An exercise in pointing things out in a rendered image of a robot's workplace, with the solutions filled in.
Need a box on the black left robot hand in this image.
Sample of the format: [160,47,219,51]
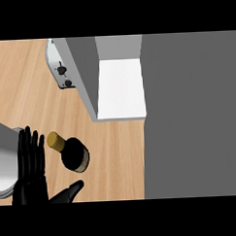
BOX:
[8,123,85,206]

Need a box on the dark wine bottle gold cap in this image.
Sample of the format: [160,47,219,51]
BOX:
[46,129,91,176]

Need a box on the grey cabinet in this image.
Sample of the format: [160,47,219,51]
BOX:
[51,34,149,124]

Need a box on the dark grey cabinet door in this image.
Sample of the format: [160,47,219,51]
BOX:
[137,30,236,200]

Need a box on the silver appliance with black knobs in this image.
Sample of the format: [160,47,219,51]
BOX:
[44,37,77,91]

